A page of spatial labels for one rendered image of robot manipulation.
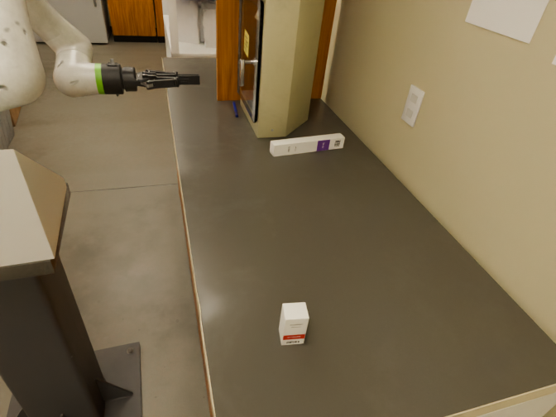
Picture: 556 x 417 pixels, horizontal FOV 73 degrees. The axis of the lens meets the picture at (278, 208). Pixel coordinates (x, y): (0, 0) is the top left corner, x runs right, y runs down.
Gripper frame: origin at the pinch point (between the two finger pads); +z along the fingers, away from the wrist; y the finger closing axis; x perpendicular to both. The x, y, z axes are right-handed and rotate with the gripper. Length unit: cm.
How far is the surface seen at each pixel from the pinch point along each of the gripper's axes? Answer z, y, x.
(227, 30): 18.3, 31.7, -8.7
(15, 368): -57, -53, 66
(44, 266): -38, -58, 22
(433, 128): 66, -43, -1
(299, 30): 35.6, -4.0, -17.4
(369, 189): 51, -43, 20
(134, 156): -33, 154, 115
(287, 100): 33.6, -5.4, 5.6
